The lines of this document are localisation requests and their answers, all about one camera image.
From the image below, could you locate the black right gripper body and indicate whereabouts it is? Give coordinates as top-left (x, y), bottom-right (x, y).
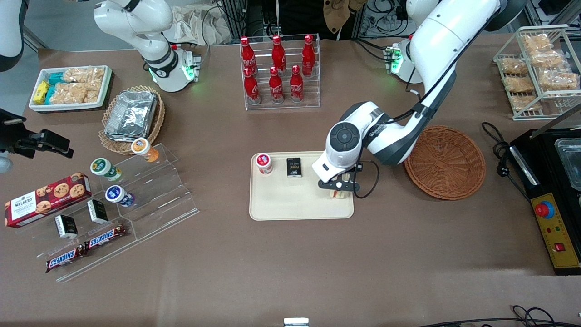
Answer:
top-left (0, 108), bottom-right (33, 154)

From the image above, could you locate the triangle sandwich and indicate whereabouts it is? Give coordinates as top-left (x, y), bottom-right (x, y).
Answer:
top-left (329, 173), bottom-right (353, 200)

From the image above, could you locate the cream plastic tray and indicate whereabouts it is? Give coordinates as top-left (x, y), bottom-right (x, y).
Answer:
top-left (249, 151), bottom-right (355, 221)

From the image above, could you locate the white rectangular snack tray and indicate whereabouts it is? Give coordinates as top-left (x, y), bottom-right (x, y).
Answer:
top-left (28, 65), bottom-right (113, 112)

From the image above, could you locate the silver foil tray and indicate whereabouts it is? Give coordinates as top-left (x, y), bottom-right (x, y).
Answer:
top-left (104, 90), bottom-right (158, 142)

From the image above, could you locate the brown wicker basket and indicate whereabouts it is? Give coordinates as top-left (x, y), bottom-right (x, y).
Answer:
top-left (404, 125), bottom-right (487, 201)

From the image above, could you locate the light wicker basket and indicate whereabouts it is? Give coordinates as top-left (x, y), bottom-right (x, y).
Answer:
top-left (99, 85), bottom-right (166, 156)

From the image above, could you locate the clear bag of fried snack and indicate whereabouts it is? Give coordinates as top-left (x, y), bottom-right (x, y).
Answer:
top-left (522, 34), bottom-right (553, 51)
top-left (50, 83), bottom-right (89, 104)
top-left (499, 58), bottom-right (530, 76)
top-left (531, 50), bottom-right (566, 69)
top-left (537, 70), bottom-right (580, 91)
top-left (510, 95), bottom-right (542, 112)
top-left (503, 76), bottom-right (535, 93)
top-left (64, 67), bottom-right (105, 85)
top-left (86, 82), bottom-right (105, 103)

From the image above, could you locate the red Walkers shortbread box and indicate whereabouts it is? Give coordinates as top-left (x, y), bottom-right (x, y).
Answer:
top-left (5, 173), bottom-right (92, 228)

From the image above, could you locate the yellow snack pack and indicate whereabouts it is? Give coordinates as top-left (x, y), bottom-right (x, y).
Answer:
top-left (32, 80), bottom-right (50, 104)

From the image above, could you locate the green gum jar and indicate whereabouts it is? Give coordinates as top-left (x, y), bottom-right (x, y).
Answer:
top-left (90, 157), bottom-right (123, 182)

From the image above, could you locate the red-lid yogurt cup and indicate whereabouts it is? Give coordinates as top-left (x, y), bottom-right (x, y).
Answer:
top-left (256, 153), bottom-right (273, 176)

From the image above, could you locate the clear acrylic bottle rack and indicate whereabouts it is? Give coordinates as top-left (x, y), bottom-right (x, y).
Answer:
top-left (240, 34), bottom-right (321, 111)

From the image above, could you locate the small black white box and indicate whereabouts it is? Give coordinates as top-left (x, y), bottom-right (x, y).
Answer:
top-left (54, 214), bottom-right (79, 240)
top-left (87, 199), bottom-right (109, 224)

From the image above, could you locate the blue gum jar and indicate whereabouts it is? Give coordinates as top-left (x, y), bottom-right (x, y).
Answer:
top-left (105, 185), bottom-right (135, 208)

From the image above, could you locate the red cola bottle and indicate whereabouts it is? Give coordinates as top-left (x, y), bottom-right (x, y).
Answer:
top-left (302, 34), bottom-right (316, 76)
top-left (289, 65), bottom-right (304, 103)
top-left (271, 35), bottom-right (287, 73)
top-left (240, 36), bottom-right (257, 75)
top-left (268, 67), bottom-right (285, 104)
top-left (243, 67), bottom-right (262, 105)

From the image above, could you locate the orange gum jar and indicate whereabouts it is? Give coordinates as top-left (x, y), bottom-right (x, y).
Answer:
top-left (131, 138), bottom-right (160, 163)

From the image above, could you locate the Snickers chocolate bar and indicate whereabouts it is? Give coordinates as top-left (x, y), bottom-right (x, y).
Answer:
top-left (45, 245), bottom-right (88, 273)
top-left (85, 224), bottom-right (127, 251)

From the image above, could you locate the clear acrylic stepped display stand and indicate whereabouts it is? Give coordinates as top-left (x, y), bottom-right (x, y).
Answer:
top-left (16, 143), bottom-right (200, 283)

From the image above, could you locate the white crumpled cloth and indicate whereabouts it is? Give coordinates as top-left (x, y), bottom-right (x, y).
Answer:
top-left (172, 4), bottom-right (233, 47)

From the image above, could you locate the black appliance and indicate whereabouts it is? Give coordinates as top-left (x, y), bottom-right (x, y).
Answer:
top-left (510, 104), bottom-right (581, 200)

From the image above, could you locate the yellow emergency stop control box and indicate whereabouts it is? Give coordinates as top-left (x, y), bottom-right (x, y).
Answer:
top-left (530, 193), bottom-right (581, 276)

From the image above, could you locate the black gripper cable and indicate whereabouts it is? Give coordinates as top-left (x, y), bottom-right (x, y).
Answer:
top-left (353, 160), bottom-right (380, 200)

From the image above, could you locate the black power cable with plug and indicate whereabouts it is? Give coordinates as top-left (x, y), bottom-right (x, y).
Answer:
top-left (481, 122), bottom-right (532, 201)

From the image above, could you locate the white wire rack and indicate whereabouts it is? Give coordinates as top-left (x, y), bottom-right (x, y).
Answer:
top-left (493, 25), bottom-right (581, 121)

